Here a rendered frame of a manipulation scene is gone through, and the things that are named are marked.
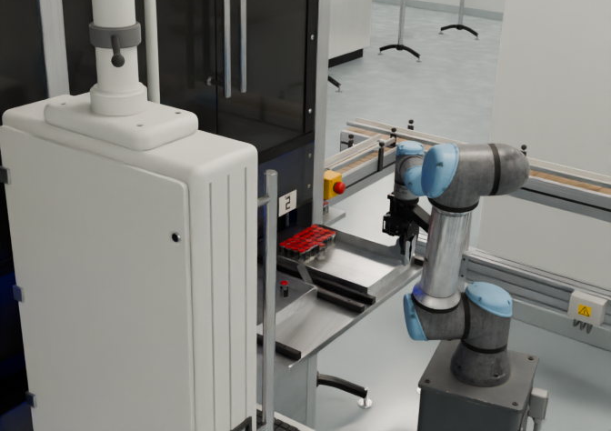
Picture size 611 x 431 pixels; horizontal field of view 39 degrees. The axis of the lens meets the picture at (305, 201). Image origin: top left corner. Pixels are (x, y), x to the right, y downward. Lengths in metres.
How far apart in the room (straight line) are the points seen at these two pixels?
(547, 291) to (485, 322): 1.21
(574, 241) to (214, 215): 2.65
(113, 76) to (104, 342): 0.50
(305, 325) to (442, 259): 0.43
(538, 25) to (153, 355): 2.53
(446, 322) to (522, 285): 1.29
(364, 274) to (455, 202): 0.66
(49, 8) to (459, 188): 0.92
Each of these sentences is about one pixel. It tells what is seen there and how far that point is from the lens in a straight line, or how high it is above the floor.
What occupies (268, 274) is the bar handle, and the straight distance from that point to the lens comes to 1.64.
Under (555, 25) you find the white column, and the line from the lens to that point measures 3.71.
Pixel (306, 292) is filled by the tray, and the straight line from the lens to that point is 2.33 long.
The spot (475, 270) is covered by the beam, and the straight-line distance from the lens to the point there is 3.45.
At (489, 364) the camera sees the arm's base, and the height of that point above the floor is 0.85.
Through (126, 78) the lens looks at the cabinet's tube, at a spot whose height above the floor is 1.65.
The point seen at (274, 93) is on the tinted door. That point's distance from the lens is 2.45.
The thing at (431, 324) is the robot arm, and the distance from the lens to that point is 2.13.
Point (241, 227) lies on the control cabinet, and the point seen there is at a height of 1.41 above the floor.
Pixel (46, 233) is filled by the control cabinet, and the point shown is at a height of 1.34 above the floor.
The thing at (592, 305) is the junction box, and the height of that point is 0.53.
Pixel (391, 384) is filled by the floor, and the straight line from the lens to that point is 3.61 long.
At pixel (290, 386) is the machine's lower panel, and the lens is 2.96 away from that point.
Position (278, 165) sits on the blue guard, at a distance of 2.52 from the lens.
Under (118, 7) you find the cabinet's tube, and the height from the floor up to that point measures 1.77.
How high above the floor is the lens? 2.04
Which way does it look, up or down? 23 degrees down
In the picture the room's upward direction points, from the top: 2 degrees clockwise
